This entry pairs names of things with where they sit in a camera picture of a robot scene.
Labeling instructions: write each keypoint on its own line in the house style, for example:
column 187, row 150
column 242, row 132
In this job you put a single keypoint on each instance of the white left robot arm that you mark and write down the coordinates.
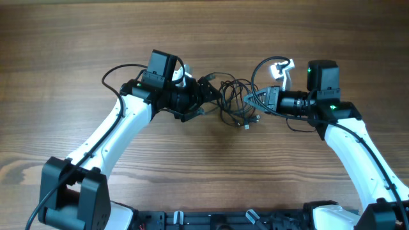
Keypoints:
column 73, row 192

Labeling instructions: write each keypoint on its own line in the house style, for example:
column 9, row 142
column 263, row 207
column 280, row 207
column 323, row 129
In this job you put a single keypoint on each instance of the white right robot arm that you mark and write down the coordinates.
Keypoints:
column 383, row 196

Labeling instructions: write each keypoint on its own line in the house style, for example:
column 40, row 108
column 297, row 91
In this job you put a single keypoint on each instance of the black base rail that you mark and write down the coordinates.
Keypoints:
column 274, row 220

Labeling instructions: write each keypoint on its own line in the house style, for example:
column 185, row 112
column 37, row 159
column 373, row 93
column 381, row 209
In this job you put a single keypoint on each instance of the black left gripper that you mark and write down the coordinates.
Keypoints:
column 204, row 98

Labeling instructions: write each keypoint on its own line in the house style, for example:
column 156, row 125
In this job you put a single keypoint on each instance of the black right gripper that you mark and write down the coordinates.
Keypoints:
column 273, row 98

